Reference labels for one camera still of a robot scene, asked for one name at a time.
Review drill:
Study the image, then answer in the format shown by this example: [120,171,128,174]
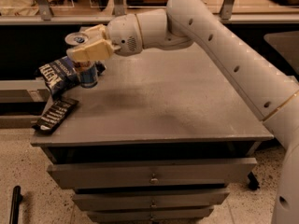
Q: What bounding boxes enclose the grey drawer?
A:
[48,158,257,189]
[87,206,214,223]
[73,188,229,211]

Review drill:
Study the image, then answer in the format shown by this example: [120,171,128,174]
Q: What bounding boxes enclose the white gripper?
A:
[66,14,143,63]

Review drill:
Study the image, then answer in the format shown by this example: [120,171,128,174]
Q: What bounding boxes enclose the bottom grey drawer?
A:
[87,206,214,223]

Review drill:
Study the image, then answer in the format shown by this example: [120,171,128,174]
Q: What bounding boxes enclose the black caster wheel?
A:
[248,172,260,190]

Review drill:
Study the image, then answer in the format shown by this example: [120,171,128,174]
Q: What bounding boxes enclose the redbull can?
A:
[64,32,99,89]

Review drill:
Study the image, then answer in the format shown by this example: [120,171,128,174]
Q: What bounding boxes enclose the grey drawer cabinet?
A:
[30,24,275,224]

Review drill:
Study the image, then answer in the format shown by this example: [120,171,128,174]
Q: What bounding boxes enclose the black pole on floor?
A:
[9,186,23,224]

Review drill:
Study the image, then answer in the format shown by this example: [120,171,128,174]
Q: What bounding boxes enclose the top grey drawer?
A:
[48,158,257,189]

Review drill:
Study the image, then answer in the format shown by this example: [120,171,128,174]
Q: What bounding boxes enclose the black rxbar chocolate bar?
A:
[33,97,78,134]

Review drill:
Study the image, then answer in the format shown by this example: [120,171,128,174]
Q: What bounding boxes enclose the middle grey drawer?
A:
[73,188,229,211]

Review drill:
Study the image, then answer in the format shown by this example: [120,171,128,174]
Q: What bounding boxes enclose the blue chip bag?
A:
[38,56,106,97]

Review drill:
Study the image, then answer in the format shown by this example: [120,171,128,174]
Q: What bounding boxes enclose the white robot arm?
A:
[66,0,299,224]

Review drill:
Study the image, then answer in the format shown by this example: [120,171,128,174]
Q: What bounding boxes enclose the grey metal railing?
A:
[0,0,299,21]

